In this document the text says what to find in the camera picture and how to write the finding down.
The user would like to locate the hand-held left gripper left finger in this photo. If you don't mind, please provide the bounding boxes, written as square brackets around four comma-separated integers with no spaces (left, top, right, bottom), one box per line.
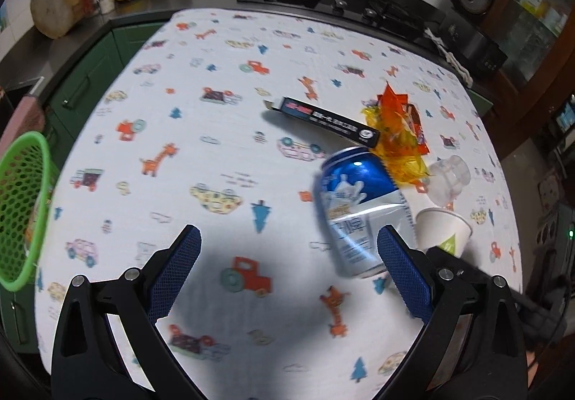
[51,224,203,400]

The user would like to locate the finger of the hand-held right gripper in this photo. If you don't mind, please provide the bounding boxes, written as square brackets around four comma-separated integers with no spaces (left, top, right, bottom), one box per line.
[424,245,524,306]

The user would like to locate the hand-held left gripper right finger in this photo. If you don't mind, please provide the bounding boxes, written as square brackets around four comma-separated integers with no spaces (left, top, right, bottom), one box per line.
[376,225,528,400]

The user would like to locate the white paper cup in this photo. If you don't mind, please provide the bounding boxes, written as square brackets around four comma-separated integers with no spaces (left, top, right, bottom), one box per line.
[415,208,473,257]

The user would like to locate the blue drink can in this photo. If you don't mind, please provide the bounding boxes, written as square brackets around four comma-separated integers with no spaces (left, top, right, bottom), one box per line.
[312,146,416,279]

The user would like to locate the green plastic mesh basket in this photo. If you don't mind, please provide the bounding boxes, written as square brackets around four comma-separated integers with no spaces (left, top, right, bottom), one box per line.
[0,131,60,292]

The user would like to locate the clear plastic cup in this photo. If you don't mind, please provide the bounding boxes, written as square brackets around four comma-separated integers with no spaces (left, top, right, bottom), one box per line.
[427,155,472,207]

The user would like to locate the orange plastic wrapper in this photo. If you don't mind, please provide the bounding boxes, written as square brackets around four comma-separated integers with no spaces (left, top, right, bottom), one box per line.
[362,83,431,189]

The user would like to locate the flat black box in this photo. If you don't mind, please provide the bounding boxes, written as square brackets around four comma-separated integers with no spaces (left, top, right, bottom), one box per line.
[265,97,382,147]

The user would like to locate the white cartoon printed tablecloth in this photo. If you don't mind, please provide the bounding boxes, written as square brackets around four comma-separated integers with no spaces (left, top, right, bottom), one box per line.
[33,9,524,392]

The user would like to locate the striped white dishcloth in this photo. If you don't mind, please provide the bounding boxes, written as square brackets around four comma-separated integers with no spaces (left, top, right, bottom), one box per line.
[424,27,474,86]

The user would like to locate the green kitchen base cabinet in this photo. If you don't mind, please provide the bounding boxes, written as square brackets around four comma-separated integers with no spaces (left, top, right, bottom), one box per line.
[0,20,167,351]

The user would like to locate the pink towel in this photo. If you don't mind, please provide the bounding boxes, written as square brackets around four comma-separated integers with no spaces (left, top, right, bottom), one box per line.
[0,95,46,158]

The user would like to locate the black countertop appliance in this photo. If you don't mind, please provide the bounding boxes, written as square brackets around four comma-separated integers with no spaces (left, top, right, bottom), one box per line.
[438,18,506,77]

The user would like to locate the wooden glass door cabinet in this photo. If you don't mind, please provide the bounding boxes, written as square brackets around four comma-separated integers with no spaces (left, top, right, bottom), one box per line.
[483,0,575,91]

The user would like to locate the round wooden chopping block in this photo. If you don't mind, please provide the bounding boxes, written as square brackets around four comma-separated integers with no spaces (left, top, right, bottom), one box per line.
[31,0,93,40]

